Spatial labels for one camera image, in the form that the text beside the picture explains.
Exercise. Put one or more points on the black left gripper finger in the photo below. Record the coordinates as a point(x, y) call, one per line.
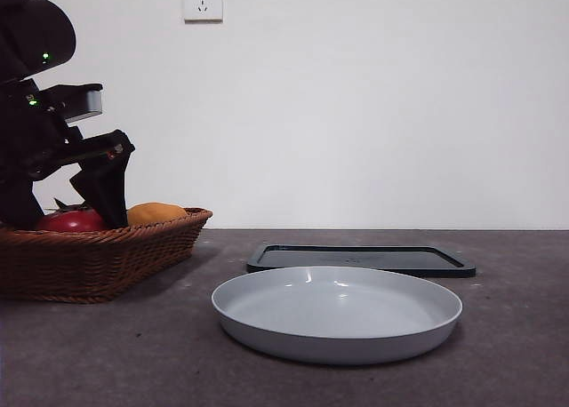
point(109, 189)
point(18, 202)

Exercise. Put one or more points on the red tomato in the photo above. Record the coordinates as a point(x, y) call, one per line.
point(71, 222)

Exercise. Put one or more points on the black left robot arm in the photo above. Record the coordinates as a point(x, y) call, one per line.
point(31, 29)

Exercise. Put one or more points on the brown wicker basket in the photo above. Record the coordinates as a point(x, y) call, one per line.
point(89, 265)

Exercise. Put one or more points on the black rectangular tray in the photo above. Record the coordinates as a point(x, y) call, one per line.
point(355, 256)

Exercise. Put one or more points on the pale grey round plate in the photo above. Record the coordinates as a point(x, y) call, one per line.
point(338, 318)

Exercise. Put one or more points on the pale grey camera box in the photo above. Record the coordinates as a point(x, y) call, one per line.
point(89, 102)

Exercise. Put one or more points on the white wall socket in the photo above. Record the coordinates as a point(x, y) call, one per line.
point(203, 2)

